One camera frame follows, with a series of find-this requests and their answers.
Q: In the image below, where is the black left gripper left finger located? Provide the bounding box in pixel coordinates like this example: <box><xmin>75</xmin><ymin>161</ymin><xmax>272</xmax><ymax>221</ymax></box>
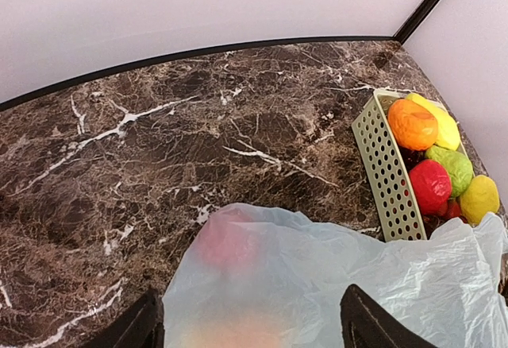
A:
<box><xmin>82</xmin><ymin>292</ymin><xmax>164</xmax><ymax>348</ymax></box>

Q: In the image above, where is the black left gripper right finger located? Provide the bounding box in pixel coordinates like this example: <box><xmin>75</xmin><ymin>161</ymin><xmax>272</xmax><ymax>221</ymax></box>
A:
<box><xmin>341</xmin><ymin>284</ymin><xmax>434</xmax><ymax>348</ymax></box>

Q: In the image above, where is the light blue printed plastic bag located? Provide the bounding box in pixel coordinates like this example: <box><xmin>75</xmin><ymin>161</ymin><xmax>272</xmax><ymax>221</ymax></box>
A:
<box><xmin>163</xmin><ymin>203</ymin><xmax>507</xmax><ymax>347</ymax></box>

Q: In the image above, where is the red apple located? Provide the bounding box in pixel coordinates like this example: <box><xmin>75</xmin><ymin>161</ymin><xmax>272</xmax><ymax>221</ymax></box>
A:
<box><xmin>195</xmin><ymin>208</ymin><xmax>260</xmax><ymax>273</ymax></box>

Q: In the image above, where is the light green round fruit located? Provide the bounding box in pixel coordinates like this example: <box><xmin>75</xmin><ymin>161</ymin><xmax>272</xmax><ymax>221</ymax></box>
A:
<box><xmin>425</xmin><ymin>145</ymin><xmax>474</xmax><ymax>198</ymax></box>

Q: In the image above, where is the orange persimmon fruit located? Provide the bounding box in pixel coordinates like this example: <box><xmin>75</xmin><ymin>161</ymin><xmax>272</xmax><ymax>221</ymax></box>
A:
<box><xmin>387</xmin><ymin>99</ymin><xmax>438</xmax><ymax>151</ymax></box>

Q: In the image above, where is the yellow lemon fruit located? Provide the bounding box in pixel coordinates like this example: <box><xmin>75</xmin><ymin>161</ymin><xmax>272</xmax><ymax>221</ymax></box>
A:
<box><xmin>406</xmin><ymin>93</ymin><xmax>460</xmax><ymax>151</ymax></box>

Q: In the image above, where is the large red fruit left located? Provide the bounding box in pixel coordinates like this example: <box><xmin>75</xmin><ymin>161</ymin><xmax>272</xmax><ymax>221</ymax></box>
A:
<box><xmin>409</xmin><ymin>160</ymin><xmax>452</xmax><ymax>215</ymax></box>

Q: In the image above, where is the bunch of small peaches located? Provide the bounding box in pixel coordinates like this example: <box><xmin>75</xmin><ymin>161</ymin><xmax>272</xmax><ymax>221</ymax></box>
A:
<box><xmin>423</xmin><ymin>199</ymin><xmax>468</xmax><ymax>225</ymax></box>

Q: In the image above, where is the pale green perforated basket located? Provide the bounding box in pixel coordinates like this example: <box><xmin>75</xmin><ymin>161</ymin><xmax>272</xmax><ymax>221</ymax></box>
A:
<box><xmin>352</xmin><ymin>89</ymin><xmax>468</xmax><ymax>241</ymax></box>

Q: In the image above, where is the black right corner frame post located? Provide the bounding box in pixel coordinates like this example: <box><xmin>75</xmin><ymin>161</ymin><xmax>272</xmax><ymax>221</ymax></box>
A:
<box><xmin>393</xmin><ymin>0</ymin><xmax>440</xmax><ymax>44</ymax></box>

